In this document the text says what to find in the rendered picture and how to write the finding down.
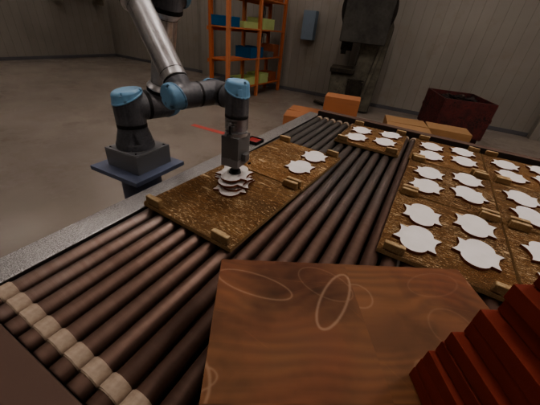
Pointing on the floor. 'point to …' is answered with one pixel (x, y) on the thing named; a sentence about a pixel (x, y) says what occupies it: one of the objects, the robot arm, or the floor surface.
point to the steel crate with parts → (458, 111)
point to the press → (369, 78)
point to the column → (132, 182)
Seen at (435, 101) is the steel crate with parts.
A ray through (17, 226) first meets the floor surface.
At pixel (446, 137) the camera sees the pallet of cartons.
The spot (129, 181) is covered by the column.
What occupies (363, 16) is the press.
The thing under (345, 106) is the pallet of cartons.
